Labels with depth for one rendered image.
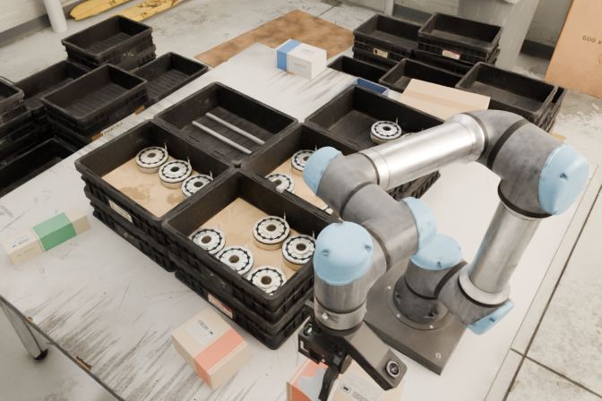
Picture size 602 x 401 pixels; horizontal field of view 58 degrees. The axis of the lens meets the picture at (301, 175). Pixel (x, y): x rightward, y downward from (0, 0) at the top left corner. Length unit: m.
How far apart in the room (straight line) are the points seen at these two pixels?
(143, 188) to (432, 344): 0.96
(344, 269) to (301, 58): 1.81
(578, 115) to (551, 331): 1.70
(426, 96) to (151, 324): 1.24
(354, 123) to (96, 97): 1.42
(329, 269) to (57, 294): 1.15
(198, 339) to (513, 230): 0.79
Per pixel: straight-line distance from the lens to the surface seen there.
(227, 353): 1.41
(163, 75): 3.21
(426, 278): 1.38
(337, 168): 0.83
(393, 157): 0.90
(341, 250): 0.70
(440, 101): 2.09
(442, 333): 1.52
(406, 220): 0.77
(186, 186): 1.70
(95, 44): 3.40
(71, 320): 1.66
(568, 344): 2.56
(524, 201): 1.08
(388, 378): 0.85
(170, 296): 1.63
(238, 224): 1.60
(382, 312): 1.51
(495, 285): 1.27
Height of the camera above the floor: 1.98
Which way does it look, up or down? 41 degrees down
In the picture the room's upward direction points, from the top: straight up
